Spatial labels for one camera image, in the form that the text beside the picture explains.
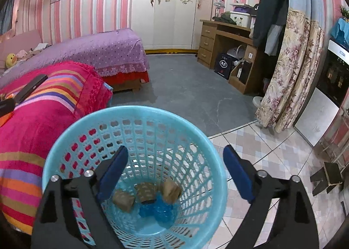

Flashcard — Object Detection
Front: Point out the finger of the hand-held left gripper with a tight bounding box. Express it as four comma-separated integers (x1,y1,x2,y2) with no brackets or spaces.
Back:
0,99,16,117

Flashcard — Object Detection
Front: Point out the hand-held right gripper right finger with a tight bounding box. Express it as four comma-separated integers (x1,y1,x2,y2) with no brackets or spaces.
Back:
223,145,319,249

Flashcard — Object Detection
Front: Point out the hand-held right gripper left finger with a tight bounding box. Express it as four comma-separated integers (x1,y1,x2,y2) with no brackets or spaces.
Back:
31,146,128,249

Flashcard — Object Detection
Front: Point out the blue plastic mesh basket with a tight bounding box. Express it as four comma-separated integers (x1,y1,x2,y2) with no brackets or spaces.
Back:
42,105,228,249

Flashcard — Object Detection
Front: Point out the crumpled brown cardboard piece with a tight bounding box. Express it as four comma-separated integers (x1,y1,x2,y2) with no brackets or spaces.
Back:
159,178,183,206
112,190,136,213
135,182,159,203

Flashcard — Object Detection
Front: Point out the black flat case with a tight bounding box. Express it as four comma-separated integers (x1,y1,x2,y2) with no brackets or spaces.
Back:
15,74,49,103

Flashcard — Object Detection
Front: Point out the pink striped blanket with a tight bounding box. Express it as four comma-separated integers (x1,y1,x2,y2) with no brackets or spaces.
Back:
0,61,113,236

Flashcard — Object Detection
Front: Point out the yellow plush toy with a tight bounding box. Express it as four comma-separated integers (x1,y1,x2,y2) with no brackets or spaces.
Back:
5,53,18,69

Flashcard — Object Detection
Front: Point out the crushed blue plastic bottle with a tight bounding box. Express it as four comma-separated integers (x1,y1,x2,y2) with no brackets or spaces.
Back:
139,195,179,229

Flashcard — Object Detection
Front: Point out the pink headboard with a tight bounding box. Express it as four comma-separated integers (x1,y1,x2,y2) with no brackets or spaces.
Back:
0,29,43,68

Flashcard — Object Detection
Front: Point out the small wooden stool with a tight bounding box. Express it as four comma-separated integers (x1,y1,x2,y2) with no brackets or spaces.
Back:
311,162,344,196

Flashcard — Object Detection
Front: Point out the black box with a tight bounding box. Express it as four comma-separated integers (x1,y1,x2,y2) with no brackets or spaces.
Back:
237,60,253,85

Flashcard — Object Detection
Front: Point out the black shopping bag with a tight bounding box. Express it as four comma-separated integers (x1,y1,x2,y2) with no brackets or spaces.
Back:
214,53,238,80

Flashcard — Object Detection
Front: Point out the floral curtain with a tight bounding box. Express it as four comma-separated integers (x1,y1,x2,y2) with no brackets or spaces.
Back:
255,8,325,133

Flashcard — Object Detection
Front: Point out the purple dotted bed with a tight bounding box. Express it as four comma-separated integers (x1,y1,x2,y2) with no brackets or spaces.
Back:
0,28,150,93

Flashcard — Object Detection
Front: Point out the white fan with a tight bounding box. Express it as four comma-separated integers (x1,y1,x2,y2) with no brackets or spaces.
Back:
226,45,247,60

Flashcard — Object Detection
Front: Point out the wooden desk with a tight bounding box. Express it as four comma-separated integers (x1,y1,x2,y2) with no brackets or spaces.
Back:
197,19,263,95

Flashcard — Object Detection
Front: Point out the grey hanging shirt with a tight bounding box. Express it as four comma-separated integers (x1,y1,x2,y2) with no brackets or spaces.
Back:
264,24,282,56

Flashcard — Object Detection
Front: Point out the white storage box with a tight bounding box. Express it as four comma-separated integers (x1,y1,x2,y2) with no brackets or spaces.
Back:
229,11,253,27

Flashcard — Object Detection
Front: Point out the dark folded cloth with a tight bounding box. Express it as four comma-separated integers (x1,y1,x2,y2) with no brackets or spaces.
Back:
213,13,237,25

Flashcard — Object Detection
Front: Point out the white wardrobe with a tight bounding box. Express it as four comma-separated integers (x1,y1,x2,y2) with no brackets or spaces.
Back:
131,0,216,51

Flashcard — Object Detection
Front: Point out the purple bag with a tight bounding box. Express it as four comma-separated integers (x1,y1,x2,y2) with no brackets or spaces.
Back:
230,3,254,13

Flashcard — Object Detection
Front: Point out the dark hanging jacket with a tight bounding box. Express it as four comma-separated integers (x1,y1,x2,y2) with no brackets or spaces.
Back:
252,0,289,48

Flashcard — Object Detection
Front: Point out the blue cloth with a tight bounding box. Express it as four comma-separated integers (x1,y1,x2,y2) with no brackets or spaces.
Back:
330,18,349,49

